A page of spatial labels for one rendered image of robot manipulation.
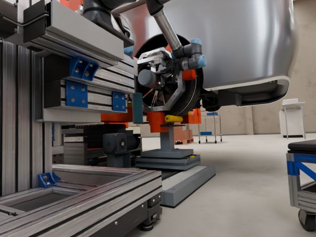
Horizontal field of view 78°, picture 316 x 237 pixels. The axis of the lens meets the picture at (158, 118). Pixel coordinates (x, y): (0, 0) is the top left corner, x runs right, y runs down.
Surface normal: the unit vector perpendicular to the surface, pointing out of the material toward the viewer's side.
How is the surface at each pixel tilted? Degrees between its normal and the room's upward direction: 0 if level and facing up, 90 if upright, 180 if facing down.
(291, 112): 90
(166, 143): 90
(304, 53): 90
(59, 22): 90
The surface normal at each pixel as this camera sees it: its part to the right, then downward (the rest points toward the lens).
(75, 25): 0.88, -0.07
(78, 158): -0.51, -0.04
